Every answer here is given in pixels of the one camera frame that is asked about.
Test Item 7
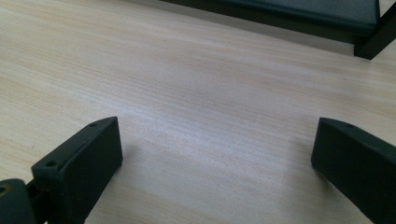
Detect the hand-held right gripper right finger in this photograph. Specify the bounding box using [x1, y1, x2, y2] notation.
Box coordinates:
[310, 117, 396, 224]

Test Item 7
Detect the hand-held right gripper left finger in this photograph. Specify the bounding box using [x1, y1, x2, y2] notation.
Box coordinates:
[31, 116, 123, 224]

